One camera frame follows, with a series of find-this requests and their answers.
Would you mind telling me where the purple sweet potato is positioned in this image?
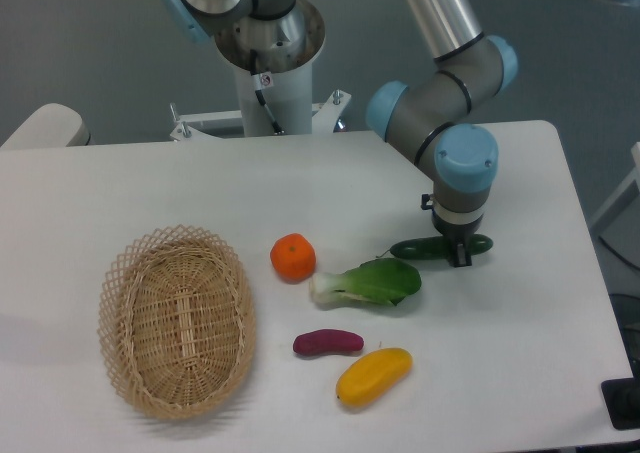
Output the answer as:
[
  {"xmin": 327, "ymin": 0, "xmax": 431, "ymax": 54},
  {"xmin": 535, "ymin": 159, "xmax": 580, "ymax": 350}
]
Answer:
[{"xmin": 292, "ymin": 329, "xmax": 364, "ymax": 357}]

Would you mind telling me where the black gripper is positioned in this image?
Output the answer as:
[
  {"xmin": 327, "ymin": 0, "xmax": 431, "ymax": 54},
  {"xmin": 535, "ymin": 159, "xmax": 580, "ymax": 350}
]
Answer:
[{"xmin": 421, "ymin": 194, "xmax": 483, "ymax": 267}]

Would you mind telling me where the green bok choy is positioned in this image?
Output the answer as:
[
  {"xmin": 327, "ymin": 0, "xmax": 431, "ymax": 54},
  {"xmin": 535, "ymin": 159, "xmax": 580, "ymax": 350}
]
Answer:
[{"xmin": 309, "ymin": 258, "xmax": 422, "ymax": 306}]

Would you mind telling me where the woven wicker basket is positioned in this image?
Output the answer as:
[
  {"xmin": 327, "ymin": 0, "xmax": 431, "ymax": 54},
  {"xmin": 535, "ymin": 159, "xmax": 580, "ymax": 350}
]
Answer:
[{"xmin": 97, "ymin": 225, "xmax": 256, "ymax": 420}]

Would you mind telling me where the black device at table edge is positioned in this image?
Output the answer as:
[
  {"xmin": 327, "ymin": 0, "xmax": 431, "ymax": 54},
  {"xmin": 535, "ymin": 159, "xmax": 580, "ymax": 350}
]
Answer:
[{"xmin": 601, "ymin": 378, "xmax": 639, "ymax": 430}]

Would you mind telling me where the orange tangerine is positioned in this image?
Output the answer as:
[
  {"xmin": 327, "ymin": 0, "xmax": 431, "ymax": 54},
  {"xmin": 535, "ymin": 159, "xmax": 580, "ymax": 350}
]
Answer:
[{"xmin": 270, "ymin": 233, "xmax": 316, "ymax": 282}]

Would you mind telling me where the black pedestal cable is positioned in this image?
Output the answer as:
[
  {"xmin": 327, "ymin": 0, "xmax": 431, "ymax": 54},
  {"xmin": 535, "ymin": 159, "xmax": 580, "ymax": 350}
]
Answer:
[{"xmin": 248, "ymin": 48, "xmax": 286, "ymax": 136}]

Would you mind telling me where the beige chair armrest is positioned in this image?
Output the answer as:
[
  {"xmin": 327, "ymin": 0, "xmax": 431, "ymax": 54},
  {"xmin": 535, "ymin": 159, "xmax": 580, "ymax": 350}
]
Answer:
[{"xmin": 1, "ymin": 103, "xmax": 92, "ymax": 151}]

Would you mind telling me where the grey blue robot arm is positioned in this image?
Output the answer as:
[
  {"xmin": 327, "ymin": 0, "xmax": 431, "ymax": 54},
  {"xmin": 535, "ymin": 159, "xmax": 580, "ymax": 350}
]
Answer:
[{"xmin": 162, "ymin": 0, "xmax": 518, "ymax": 267}]

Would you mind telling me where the yellow mango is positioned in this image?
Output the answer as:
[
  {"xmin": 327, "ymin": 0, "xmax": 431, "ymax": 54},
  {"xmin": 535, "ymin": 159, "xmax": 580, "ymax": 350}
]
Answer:
[{"xmin": 335, "ymin": 348, "xmax": 413, "ymax": 408}]

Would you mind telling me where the dark green cucumber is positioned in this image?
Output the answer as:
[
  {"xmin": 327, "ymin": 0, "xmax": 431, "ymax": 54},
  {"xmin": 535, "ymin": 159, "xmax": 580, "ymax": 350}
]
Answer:
[{"xmin": 388, "ymin": 234, "xmax": 494, "ymax": 262}]

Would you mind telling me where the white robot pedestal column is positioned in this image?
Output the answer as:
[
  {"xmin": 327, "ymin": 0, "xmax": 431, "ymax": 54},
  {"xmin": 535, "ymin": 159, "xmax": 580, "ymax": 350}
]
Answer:
[{"xmin": 214, "ymin": 0, "xmax": 327, "ymax": 137}]

